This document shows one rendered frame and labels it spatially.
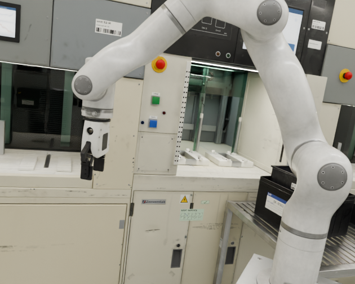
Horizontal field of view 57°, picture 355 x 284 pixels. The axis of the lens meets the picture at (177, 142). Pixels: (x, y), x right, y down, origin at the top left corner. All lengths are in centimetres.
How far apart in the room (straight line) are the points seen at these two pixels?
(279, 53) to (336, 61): 98
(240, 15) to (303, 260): 62
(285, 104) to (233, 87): 127
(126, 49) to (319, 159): 52
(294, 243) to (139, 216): 80
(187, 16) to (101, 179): 83
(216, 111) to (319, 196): 175
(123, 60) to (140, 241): 98
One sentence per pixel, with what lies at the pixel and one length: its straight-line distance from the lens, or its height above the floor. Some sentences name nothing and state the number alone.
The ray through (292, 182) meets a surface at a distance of 141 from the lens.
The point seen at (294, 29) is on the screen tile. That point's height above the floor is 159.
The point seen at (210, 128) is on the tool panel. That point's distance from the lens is 249.
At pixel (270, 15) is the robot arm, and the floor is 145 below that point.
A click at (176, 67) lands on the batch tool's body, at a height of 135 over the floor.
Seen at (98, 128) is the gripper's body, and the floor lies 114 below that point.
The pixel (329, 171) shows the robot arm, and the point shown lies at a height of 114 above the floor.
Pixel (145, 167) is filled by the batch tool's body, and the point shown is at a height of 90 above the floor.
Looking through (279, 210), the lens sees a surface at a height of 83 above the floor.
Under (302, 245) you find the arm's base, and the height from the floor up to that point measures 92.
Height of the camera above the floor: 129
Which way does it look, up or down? 10 degrees down
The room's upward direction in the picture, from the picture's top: 7 degrees clockwise
